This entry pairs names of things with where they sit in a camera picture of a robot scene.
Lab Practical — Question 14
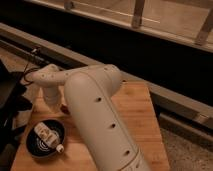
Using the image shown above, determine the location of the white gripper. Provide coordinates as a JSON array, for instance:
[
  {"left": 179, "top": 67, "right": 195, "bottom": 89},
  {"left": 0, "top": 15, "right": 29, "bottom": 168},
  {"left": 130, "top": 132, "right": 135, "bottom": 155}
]
[{"left": 42, "top": 86, "right": 61, "bottom": 112}]

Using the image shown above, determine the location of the dark red pepper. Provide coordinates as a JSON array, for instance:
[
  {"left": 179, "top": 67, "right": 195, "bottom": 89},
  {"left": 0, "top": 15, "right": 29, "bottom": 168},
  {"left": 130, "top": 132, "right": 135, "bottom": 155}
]
[{"left": 61, "top": 105, "right": 70, "bottom": 115}]

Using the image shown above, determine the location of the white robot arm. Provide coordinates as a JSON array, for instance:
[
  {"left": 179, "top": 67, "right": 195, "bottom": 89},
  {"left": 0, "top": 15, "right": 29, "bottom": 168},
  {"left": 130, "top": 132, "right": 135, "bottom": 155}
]
[{"left": 32, "top": 64, "right": 151, "bottom": 171}]

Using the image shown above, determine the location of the black chair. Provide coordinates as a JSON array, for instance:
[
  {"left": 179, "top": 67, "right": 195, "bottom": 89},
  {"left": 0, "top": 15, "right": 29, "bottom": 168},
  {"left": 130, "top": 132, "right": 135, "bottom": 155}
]
[{"left": 0, "top": 60, "right": 32, "bottom": 171}]

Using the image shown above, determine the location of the white plastic bottle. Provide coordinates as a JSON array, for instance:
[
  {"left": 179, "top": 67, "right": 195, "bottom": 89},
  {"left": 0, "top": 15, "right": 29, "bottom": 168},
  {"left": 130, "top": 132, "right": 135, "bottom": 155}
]
[{"left": 34, "top": 122, "right": 64, "bottom": 153}]

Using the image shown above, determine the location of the black round bowl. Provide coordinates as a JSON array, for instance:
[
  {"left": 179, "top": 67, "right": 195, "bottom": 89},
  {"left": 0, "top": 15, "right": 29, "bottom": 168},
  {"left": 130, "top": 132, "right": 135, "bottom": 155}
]
[{"left": 26, "top": 119, "right": 65, "bottom": 158}]

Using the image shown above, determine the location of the black cable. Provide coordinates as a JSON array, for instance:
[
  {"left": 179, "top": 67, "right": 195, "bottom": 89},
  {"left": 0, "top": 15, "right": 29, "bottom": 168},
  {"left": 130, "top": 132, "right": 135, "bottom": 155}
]
[{"left": 20, "top": 46, "right": 51, "bottom": 87}]

